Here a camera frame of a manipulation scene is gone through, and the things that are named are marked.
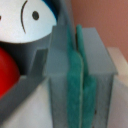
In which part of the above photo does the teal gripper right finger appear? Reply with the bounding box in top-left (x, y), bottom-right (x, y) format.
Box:
top-left (76, 24), bottom-right (119, 128)

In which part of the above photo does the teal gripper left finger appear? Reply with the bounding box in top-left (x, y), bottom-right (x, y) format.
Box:
top-left (43, 24), bottom-right (84, 128)

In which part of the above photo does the red toy tomato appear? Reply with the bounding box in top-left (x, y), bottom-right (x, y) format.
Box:
top-left (0, 47), bottom-right (20, 98)

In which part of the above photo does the grey toy pot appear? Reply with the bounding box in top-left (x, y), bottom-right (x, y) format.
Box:
top-left (0, 0), bottom-right (75, 128)

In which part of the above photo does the brown toy stove board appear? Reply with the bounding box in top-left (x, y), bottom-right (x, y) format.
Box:
top-left (71, 0), bottom-right (128, 60)

